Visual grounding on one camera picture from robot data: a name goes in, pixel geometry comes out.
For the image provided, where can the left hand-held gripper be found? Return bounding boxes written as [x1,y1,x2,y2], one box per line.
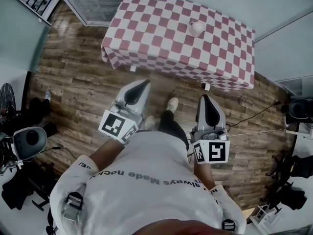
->
[98,79,152,145]

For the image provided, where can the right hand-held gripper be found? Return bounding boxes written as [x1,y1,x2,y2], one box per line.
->
[190,94,231,165]

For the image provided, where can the pale pink cup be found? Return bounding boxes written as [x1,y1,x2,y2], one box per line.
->
[188,21,204,37]

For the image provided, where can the person's right forearm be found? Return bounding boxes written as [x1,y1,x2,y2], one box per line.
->
[193,164,215,189]

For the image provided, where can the person's left forearm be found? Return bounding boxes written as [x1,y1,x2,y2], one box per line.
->
[88,139,126,171]

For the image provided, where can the person's left shoe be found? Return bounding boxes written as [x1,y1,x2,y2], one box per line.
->
[144,116,157,131]

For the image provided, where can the person's right shoe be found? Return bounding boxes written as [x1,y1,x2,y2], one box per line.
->
[165,97,179,113]

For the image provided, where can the person's black trousers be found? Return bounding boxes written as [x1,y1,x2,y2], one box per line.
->
[157,110,190,151]

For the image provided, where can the red white checkered tablecloth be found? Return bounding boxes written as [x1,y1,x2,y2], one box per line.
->
[100,0,256,93]

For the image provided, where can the dark grey gripper device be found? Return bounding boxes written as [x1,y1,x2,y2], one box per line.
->
[285,98,313,122]

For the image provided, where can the white shelf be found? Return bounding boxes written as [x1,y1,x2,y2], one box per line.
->
[285,121,313,141]

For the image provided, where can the white window blind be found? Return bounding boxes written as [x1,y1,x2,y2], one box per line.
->
[55,0,165,27]

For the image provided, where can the person in white shirt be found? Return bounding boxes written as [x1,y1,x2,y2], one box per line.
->
[49,130,247,235]

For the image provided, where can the black office chair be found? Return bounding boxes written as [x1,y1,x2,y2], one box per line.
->
[265,149,313,212]

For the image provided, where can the wooden board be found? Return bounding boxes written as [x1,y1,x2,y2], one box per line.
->
[242,206,257,223]

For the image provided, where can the person's face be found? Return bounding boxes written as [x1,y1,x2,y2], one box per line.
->
[132,218,235,235]

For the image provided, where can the black bag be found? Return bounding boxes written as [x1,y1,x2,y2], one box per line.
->
[1,172,51,212]

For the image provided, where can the black floor cable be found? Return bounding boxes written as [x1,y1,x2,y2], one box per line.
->
[44,145,85,158]
[226,101,282,127]

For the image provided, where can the white floor cable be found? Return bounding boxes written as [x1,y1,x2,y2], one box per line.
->
[228,128,287,137]

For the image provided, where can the grey strap buckle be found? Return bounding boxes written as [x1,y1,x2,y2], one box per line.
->
[60,191,84,221]
[222,219,236,231]

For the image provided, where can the white wire rack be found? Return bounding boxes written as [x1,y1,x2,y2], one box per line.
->
[249,203,282,233]

